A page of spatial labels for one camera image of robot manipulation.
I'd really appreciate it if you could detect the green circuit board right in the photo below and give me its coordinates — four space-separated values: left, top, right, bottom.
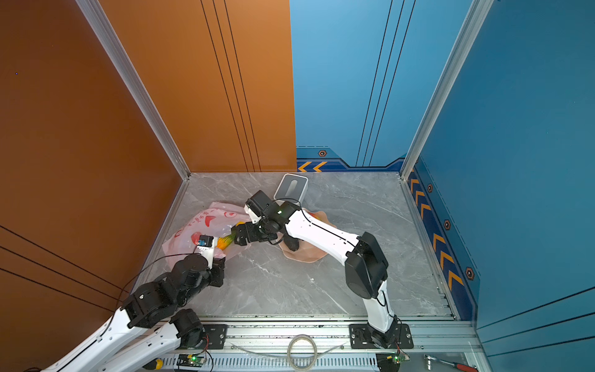
375 350 411 372

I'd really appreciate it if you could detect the white grey tissue box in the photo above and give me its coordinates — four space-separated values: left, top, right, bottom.
274 174 308 204

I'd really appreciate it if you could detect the red handled screwdriver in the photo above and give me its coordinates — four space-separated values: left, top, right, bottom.
423 354 478 372

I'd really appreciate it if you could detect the beige fruit plate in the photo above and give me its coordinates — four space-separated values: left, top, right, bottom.
279 237 328 264

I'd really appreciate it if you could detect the right aluminium corner post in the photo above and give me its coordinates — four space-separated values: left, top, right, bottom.
400 0 494 181

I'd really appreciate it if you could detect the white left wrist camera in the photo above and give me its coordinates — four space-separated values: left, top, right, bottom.
193 235 218 269

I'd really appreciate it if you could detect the green circuit board left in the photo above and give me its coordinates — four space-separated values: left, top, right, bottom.
175 354 209 369

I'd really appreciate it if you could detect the aluminium front rail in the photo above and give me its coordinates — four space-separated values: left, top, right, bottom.
83 318 491 372

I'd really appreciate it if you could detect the green circuit board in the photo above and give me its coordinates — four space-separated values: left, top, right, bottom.
175 354 209 369
375 350 411 372

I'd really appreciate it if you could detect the left aluminium corner post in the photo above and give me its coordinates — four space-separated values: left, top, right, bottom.
76 0 191 181

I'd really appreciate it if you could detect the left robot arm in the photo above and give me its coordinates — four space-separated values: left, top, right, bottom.
48 254 226 371

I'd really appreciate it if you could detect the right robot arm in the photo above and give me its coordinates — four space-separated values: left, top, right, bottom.
231 191 400 349

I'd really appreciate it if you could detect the orange green papaya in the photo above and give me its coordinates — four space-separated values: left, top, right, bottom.
216 234 235 251

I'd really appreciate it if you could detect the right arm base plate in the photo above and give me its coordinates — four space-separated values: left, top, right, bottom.
349 322 415 350

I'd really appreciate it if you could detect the aluminium corner post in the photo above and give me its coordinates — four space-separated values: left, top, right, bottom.
400 0 494 181
76 0 191 181

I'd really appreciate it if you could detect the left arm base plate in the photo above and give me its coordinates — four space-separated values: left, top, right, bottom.
197 323 229 350

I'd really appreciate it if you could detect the black yellow screwdriver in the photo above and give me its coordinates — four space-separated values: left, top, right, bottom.
143 358 164 370

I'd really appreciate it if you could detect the pink plastic bag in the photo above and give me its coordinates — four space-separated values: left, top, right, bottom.
162 202 250 268

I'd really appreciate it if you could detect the coiled clear cable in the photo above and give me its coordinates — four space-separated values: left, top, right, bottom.
229 334 347 372

